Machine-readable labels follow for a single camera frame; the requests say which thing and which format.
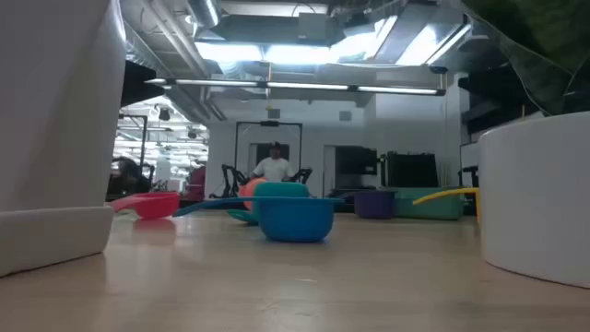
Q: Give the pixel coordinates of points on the small black monitor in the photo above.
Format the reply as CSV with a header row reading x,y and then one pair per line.
x,y
356,160

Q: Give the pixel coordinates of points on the silver ceiling duct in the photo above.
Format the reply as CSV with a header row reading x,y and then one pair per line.
x,y
205,11

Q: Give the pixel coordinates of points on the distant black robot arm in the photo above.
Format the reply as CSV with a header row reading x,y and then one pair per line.
x,y
232,180
302,175

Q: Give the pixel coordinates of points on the person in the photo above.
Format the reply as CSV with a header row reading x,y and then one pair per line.
x,y
274,168

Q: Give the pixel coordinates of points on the green snake plant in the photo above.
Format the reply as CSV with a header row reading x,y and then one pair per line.
x,y
544,41

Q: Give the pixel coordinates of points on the purple measuring cup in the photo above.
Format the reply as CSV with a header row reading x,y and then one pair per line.
x,y
374,205

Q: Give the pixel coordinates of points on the magenta chair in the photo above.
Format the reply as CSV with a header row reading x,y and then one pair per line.
x,y
197,182

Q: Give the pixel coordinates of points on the long ceiling light fixture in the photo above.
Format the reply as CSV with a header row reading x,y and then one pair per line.
x,y
299,86

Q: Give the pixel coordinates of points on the white hexagonal planter pot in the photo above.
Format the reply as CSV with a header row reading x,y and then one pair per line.
x,y
55,138

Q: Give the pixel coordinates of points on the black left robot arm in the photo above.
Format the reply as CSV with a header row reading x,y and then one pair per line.
x,y
136,85

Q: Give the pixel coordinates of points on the distant black robot station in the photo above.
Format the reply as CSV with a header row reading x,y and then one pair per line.
x,y
126,177

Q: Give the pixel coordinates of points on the blue measuring cup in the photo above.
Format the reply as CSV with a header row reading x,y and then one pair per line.
x,y
295,221

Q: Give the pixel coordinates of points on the red measuring cup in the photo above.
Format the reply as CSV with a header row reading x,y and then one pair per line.
x,y
154,205

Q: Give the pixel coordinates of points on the black metal frame rig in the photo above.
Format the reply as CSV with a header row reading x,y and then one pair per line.
x,y
269,123

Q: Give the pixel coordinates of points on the teal plastic basket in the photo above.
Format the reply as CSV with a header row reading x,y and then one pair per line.
x,y
431,207

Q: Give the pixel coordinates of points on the large black monitor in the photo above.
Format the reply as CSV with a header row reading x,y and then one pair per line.
x,y
411,169

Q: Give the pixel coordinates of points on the teal measuring cup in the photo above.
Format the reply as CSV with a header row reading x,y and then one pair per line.
x,y
281,189

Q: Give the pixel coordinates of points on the orange measuring cup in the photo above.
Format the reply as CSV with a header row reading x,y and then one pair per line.
x,y
248,191

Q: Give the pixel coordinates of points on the white round planter pot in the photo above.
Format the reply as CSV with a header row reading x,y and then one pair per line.
x,y
534,198

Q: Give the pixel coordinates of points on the yellow measuring cup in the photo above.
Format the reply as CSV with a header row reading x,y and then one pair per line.
x,y
444,193

